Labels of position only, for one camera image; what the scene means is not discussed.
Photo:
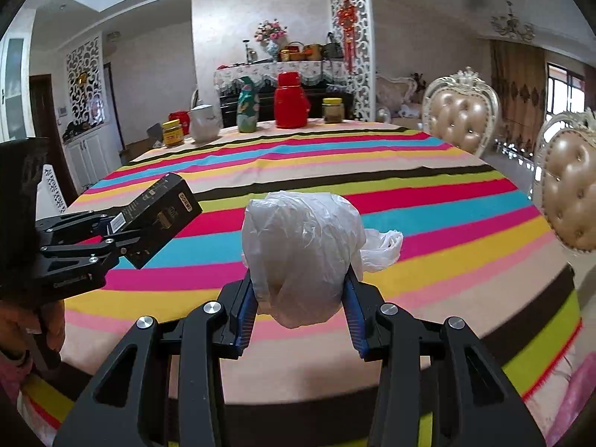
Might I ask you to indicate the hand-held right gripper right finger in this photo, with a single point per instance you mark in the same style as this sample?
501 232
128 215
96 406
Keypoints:
357 326

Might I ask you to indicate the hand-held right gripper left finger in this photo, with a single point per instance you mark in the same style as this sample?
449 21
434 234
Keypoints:
244 321

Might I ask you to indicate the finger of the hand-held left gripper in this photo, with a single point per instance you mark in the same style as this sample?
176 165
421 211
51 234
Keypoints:
74 223
88 250

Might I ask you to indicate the black cardboard box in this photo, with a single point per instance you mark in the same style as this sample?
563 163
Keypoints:
158 214

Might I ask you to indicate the translucent white plastic bag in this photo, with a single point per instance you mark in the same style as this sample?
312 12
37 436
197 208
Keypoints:
298 251

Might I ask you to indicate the person's left hand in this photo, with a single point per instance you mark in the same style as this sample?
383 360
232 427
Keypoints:
14 321

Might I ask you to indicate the white lattice chair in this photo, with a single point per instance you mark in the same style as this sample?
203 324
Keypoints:
55 191

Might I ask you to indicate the white cabinet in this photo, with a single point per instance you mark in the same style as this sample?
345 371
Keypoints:
88 156

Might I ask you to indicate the brown door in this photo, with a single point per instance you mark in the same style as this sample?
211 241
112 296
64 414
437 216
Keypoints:
46 116

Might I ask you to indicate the yellow lid glass jar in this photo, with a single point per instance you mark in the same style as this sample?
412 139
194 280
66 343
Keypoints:
172 134

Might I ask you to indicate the striped colourful tablecloth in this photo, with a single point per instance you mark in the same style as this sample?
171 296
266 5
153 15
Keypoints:
372 186

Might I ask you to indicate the white lattice screen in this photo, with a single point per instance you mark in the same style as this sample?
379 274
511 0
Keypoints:
354 32
84 79

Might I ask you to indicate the red gift box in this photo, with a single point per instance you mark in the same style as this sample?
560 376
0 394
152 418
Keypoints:
179 118

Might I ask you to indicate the white ceramic teapot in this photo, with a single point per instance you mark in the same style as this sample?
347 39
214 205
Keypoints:
205 125

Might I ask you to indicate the green snack bag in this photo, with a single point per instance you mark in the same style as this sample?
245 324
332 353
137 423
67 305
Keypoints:
247 107

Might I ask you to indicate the pickle jar yellow lid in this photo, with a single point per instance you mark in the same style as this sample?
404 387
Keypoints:
333 111

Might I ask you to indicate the dark sideboard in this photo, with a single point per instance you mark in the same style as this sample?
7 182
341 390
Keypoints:
267 102

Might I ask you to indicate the red thermos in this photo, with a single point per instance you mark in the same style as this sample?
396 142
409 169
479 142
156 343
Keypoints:
289 102

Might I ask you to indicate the ornate white sofa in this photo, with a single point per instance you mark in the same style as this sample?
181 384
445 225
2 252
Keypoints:
396 98

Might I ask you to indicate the pink cloth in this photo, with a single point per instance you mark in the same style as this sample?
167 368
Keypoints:
575 405

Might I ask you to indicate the beige tufted ornate chair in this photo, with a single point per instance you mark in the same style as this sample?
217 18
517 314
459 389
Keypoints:
570 191
463 111

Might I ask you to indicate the floral lace cloth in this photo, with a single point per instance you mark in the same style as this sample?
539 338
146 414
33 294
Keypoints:
260 72

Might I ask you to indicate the pink flowers in vase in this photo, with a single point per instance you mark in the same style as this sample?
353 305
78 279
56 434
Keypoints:
271 37

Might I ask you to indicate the brown woven basket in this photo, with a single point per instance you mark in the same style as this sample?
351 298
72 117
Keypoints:
292 52

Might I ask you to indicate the yellow basket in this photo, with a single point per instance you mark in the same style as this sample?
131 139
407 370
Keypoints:
314 52

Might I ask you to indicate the dark handbag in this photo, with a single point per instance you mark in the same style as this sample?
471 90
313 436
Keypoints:
334 47

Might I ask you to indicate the brown curtain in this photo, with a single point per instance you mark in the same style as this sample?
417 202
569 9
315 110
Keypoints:
517 93

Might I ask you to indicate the window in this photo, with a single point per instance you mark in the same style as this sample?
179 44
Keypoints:
565 88

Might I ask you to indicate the chandelier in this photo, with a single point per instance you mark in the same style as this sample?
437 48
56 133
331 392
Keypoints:
512 23

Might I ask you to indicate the red knot wall ornament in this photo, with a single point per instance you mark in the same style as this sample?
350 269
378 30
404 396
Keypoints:
348 23

